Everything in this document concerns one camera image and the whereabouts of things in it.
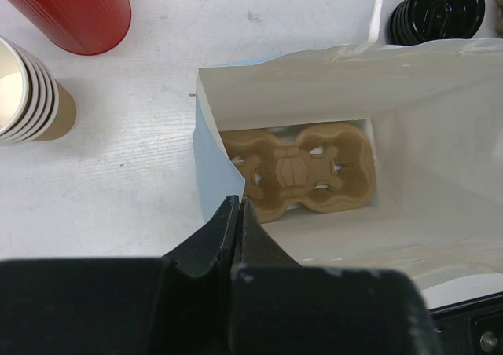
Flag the white and blue paper bag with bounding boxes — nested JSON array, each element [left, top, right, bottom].
[[193, 0, 502, 308]]

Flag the stack of black lids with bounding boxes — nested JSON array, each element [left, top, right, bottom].
[[387, 0, 486, 46]]

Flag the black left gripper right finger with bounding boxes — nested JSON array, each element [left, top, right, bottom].
[[229, 201, 436, 354]]

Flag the stack of paper cups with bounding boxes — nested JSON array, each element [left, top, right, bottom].
[[1, 38, 77, 146]]

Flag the brown cardboard cup carrier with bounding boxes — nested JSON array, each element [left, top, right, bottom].
[[220, 122, 376, 223]]

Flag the red ribbed straw cup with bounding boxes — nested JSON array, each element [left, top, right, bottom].
[[7, 0, 132, 56]]

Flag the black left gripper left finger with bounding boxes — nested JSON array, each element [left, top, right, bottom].
[[1, 196, 240, 354]]

